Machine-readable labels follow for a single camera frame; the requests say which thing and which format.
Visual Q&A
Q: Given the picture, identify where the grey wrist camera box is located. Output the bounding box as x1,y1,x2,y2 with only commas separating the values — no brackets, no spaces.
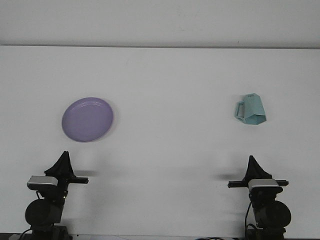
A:
26,175,58,191
247,178,280,193

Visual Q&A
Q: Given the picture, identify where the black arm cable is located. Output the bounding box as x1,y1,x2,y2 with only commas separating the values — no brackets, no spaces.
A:
19,227,34,240
244,199,254,228

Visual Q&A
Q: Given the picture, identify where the pale purple round plate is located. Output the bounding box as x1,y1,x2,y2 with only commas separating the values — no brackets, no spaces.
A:
61,96,114,143

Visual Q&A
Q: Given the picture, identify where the pale blue angular cup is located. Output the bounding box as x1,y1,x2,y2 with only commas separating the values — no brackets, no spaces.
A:
234,93,268,126

